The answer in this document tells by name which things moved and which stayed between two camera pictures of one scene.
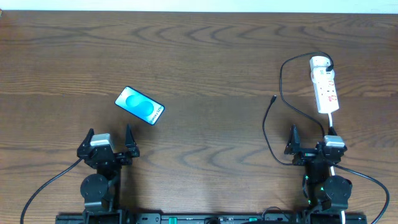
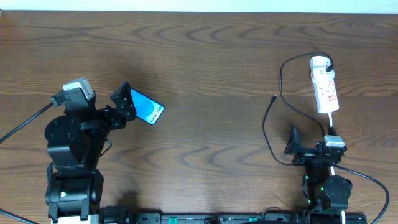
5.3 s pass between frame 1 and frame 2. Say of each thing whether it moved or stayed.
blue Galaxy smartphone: stayed
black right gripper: stayed
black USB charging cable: stayed
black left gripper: moved
